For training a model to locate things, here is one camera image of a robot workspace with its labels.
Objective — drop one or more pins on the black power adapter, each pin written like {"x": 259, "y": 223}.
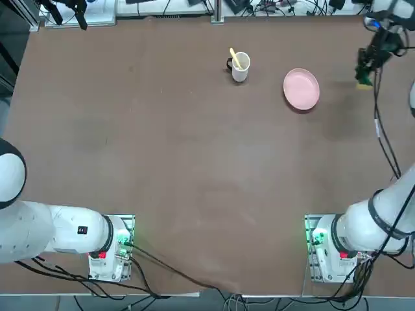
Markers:
{"x": 337, "y": 3}

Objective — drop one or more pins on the yellow spoon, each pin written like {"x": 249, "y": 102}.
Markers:
{"x": 234, "y": 55}

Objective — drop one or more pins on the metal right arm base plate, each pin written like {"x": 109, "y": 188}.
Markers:
{"x": 309, "y": 226}

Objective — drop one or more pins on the green and yellow sponge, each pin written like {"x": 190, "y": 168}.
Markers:
{"x": 363, "y": 85}

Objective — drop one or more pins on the orange and black connector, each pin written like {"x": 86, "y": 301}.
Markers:
{"x": 269, "y": 4}

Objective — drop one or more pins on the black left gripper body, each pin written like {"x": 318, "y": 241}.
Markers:
{"x": 68, "y": 2}

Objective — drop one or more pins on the long black ribbed box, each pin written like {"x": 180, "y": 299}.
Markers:
{"x": 238, "y": 6}

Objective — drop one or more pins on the aluminium camera post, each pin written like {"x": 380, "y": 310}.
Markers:
{"x": 218, "y": 13}

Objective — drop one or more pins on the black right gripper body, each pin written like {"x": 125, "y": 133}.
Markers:
{"x": 386, "y": 43}

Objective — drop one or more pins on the pink plate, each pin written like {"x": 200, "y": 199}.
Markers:
{"x": 301, "y": 89}

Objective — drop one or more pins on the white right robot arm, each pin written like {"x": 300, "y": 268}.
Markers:
{"x": 363, "y": 223}

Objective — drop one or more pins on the white smiley mug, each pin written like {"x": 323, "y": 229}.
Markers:
{"x": 240, "y": 76}

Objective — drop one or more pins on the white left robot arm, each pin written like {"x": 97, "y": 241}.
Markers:
{"x": 48, "y": 230}

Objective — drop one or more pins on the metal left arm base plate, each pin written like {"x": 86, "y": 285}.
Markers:
{"x": 129, "y": 223}

